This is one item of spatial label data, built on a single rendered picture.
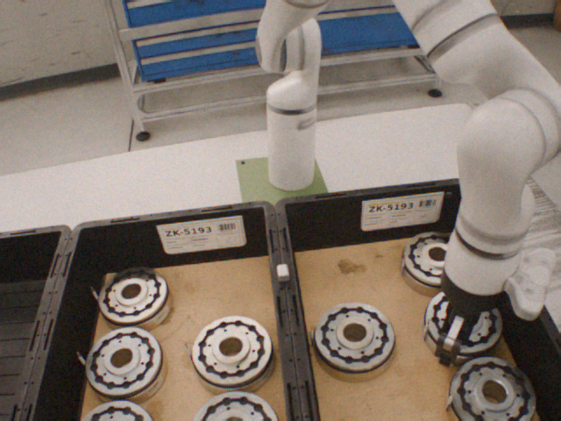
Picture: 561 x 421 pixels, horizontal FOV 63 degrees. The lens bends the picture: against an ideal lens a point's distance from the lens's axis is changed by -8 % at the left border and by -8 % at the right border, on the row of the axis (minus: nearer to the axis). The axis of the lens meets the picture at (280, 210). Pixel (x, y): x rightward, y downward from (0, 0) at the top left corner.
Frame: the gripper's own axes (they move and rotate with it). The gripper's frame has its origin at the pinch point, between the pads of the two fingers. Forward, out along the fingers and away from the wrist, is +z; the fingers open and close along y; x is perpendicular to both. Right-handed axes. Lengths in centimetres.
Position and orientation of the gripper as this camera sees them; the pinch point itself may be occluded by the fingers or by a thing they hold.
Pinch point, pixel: (454, 340)
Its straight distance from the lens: 65.7
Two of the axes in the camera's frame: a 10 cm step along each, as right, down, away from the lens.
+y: -5.5, 5.9, -6.0
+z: 0.7, 7.4, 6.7
